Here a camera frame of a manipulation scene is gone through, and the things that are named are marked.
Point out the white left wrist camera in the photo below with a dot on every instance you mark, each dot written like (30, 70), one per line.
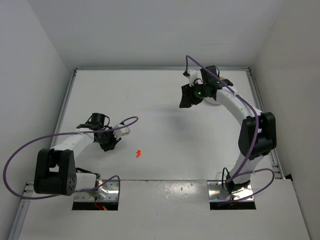
(120, 130)

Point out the white round divided container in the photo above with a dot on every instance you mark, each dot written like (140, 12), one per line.
(212, 101)

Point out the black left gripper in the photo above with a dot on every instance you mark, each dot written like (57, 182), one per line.
(109, 143)

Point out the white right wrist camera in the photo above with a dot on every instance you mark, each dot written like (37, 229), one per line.
(192, 76)

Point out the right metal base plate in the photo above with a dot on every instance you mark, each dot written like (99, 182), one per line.
(217, 194)

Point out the orange zigzag lego piece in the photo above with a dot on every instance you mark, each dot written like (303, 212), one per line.
(138, 153)

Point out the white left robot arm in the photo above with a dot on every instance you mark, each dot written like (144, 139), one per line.
(55, 172)

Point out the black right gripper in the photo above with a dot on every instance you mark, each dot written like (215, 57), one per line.
(188, 95)

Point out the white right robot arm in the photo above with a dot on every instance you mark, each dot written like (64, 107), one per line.
(257, 137)

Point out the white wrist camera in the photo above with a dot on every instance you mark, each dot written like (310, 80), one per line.
(192, 76)
(120, 130)

